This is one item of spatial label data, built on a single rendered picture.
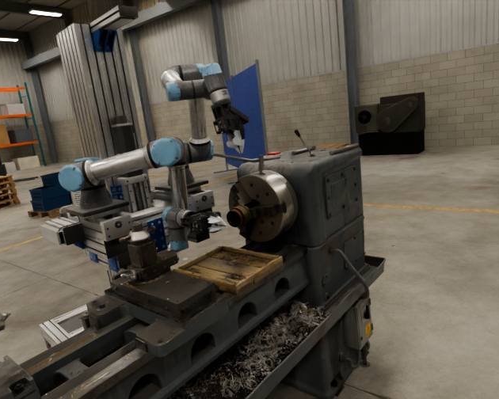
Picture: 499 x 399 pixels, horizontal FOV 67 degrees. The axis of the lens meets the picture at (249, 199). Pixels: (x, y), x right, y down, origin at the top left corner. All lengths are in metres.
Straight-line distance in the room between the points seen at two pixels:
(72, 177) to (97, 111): 0.49
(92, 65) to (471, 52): 10.12
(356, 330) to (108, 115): 1.74
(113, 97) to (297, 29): 11.21
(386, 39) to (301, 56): 2.69
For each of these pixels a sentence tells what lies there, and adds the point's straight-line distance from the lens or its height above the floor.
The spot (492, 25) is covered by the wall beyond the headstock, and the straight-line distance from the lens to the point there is 11.41.
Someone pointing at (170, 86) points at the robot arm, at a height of 1.65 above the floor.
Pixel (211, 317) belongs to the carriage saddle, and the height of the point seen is 0.89.
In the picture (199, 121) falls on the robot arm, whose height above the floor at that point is 1.49.
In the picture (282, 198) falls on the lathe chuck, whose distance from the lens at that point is 1.61.
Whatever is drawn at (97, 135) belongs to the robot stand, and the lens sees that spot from 2.10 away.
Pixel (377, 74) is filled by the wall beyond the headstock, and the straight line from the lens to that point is 11.85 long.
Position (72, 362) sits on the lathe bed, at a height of 0.84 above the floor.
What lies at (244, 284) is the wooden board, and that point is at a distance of 1.43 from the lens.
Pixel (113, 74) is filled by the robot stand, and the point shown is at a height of 1.78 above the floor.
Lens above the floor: 1.50
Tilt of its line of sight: 13 degrees down
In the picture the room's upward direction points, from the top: 7 degrees counter-clockwise
